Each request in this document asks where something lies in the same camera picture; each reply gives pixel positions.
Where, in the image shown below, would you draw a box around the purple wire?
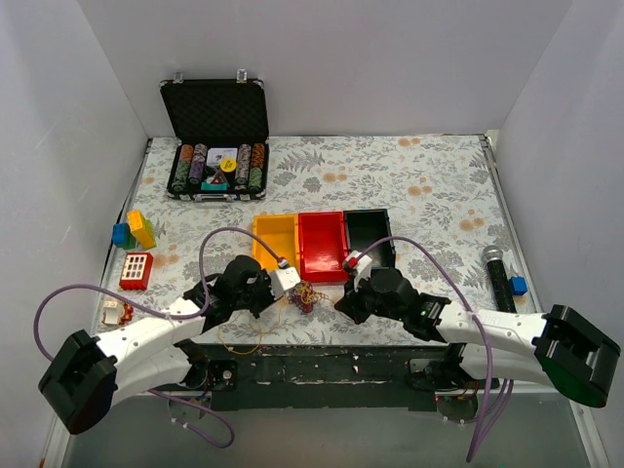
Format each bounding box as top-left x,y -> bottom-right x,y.
290,287 -> 319,316

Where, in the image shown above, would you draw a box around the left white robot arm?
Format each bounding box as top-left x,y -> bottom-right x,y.
38,255 -> 300,435

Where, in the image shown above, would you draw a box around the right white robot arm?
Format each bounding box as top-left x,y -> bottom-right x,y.
335,268 -> 621,409

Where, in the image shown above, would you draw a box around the yellow plastic bin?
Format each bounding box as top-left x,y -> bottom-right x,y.
253,214 -> 300,270

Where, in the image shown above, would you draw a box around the floral table mat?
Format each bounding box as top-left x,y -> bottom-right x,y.
99,134 -> 541,348

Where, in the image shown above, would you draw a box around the black plastic bin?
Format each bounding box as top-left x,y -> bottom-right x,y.
343,209 -> 396,270

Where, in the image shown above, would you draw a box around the red plastic bin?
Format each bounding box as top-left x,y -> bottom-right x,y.
298,212 -> 348,283

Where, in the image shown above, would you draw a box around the red white toy brick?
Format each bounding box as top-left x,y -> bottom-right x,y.
119,252 -> 153,291

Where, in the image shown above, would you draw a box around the black microphone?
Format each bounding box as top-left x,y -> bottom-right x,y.
482,246 -> 517,314

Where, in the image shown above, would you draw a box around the stacked coloured toy bricks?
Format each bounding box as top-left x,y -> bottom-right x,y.
111,210 -> 156,251

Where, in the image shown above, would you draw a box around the small white red toy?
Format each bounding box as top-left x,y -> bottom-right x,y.
102,300 -> 134,326

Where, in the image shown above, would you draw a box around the black poker chip case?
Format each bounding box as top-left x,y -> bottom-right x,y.
160,69 -> 270,202

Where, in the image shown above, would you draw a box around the small blue block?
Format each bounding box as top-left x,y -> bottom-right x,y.
509,276 -> 528,296

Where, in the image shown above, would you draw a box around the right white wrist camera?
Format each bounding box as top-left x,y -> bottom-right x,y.
342,251 -> 372,291

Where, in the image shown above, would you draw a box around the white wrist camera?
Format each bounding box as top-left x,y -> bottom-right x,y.
342,251 -> 372,291
268,266 -> 301,299

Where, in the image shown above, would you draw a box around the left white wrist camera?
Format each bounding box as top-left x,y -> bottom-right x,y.
268,266 -> 301,299

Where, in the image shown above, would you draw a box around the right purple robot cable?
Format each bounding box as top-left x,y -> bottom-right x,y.
360,236 -> 515,463

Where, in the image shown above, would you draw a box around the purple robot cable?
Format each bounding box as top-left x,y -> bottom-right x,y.
32,226 -> 289,449
360,236 -> 515,463

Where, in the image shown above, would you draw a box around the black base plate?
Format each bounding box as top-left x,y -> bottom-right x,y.
180,341 -> 486,411

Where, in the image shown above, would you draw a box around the aluminium frame rail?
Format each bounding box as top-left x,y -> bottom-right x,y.
512,380 -> 562,396

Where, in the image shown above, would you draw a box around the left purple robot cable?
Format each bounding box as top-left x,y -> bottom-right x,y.
32,226 -> 289,449

